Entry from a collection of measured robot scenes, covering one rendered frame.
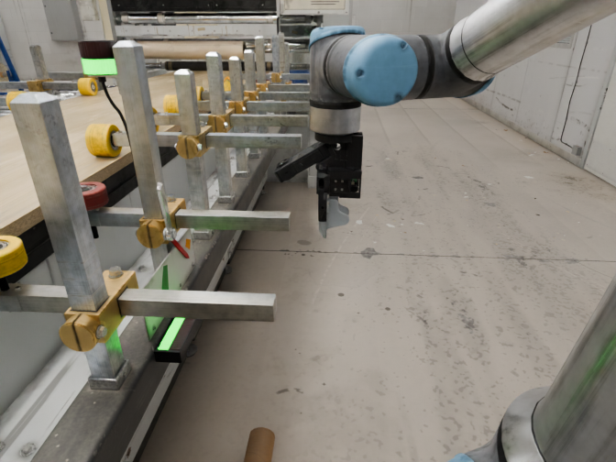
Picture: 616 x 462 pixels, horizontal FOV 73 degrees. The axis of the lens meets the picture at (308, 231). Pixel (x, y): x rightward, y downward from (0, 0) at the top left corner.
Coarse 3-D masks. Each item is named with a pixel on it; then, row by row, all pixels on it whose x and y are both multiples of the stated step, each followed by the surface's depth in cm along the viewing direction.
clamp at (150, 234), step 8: (176, 200) 87; (184, 200) 88; (176, 208) 83; (184, 208) 88; (144, 224) 77; (152, 224) 77; (160, 224) 78; (136, 232) 78; (144, 232) 77; (152, 232) 77; (160, 232) 77; (144, 240) 78; (152, 240) 77; (160, 240) 77
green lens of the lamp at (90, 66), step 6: (84, 60) 66; (90, 60) 66; (96, 60) 66; (102, 60) 66; (108, 60) 66; (114, 60) 67; (84, 66) 67; (90, 66) 66; (96, 66) 66; (102, 66) 66; (108, 66) 67; (114, 66) 67; (84, 72) 67; (90, 72) 67; (96, 72) 66; (102, 72) 67; (108, 72) 67; (114, 72) 68
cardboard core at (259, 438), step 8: (256, 432) 128; (264, 432) 128; (272, 432) 130; (248, 440) 128; (256, 440) 125; (264, 440) 126; (272, 440) 128; (248, 448) 124; (256, 448) 123; (264, 448) 123; (272, 448) 127; (248, 456) 121; (256, 456) 120; (264, 456) 121
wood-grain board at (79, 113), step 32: (96, 96) 198; (160, 96) 198; (0, 128) 135; (160, 128) 135; (0, 160) 102; (96, 160) 102; (128, 160) 109; (0, 192) 82; (32, 192) 82; (0, 224) 69; (32, 224) 75
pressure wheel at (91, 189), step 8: (88, 184) 85; (96, 184) 85; (88, 192) 81; (96, 192) 81; (104, 192) 84; (88, 200) 81; (96, 200) 82; (104, 200) 84; (88, 208) 81; (96, 208) 82; (96, 232) 87
